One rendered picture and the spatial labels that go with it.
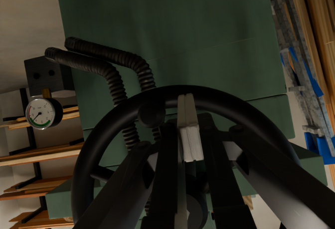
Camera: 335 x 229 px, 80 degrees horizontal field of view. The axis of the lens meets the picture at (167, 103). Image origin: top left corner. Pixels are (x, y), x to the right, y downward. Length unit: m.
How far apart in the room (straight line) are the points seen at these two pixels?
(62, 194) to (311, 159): 0.53
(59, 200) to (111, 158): 0.16
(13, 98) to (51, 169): 1.36
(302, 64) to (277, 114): 0.84
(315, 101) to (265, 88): 0.86
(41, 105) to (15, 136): 3.83
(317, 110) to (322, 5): 0.75
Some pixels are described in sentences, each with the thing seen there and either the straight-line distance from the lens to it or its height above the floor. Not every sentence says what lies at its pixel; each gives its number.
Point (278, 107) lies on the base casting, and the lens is 0.45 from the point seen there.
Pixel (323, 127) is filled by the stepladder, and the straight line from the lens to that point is 1.32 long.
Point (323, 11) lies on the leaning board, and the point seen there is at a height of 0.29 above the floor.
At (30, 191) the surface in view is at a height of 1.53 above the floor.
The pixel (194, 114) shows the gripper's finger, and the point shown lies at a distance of 0.15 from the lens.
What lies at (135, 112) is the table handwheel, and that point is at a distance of 0.24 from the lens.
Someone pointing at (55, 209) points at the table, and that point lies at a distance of 0.58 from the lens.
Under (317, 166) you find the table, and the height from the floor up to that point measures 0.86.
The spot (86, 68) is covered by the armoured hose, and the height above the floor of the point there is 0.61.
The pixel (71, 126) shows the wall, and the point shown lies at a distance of 3.56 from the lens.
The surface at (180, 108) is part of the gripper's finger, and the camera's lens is 0.17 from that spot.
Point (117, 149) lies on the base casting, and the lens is 0.46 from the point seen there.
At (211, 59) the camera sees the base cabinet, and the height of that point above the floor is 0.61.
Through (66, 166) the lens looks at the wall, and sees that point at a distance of 3.76.
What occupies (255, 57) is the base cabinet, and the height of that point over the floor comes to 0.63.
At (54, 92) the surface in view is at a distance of 0.48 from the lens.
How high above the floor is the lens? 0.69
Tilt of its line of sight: level
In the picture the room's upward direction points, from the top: 169 degrees clockwise
